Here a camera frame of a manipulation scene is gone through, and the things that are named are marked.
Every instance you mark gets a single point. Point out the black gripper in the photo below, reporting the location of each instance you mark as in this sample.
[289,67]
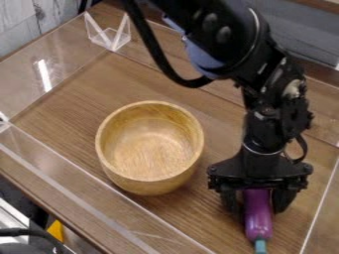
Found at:
[258,168]

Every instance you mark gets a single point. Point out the purple toy eggplant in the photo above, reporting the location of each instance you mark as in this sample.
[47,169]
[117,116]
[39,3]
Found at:
[258,219]

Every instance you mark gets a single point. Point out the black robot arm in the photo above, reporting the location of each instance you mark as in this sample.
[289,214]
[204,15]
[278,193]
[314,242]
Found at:
[230,46]

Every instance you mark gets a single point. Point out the brown wooden bowl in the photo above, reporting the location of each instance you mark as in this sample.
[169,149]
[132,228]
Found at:
[150,143]

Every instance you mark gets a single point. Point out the yellow black device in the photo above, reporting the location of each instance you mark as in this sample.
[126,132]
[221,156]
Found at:
[45,245]

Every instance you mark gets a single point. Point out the clear acrylic corner bracket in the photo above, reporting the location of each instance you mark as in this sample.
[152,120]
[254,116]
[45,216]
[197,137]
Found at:
[110,38]

